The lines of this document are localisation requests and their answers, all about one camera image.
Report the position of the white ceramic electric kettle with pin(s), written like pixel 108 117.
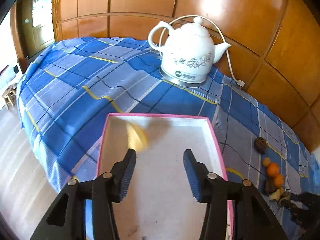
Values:
pixel 188 53

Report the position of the dark brown fruit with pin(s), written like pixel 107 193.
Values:
pixel 260 145
pixel 269 187

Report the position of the dark brown fruit far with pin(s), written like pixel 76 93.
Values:
pixel 260 145

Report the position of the wooden door with glass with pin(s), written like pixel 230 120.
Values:
pixel 34 24

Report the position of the orange fruit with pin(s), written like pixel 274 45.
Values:
pixel 272 170
pixel 278 180

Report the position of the orange fruit near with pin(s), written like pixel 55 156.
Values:
pixel 278 180

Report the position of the pink rimmed white tray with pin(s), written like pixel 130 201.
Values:
pixel 159 203

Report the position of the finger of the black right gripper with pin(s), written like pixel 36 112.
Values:
pixel 307 216
pixel 289 202

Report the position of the dark brown fruit near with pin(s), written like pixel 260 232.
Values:
pixel 269 187

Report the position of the small wooden stool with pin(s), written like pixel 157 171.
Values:
pixel 9 95

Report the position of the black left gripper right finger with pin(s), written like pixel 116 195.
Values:
pixel 227 201

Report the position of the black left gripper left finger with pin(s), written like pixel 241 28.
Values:
pixel 65 218

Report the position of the blue plaid tablecloth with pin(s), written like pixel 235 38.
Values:
pixel 68 91

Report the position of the yellow pear fruit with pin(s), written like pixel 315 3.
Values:
pixel 136 137

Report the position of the small yellow fruit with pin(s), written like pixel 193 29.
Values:
pixel 266 162

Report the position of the orange fruit far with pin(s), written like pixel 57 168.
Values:
pixel 272 170

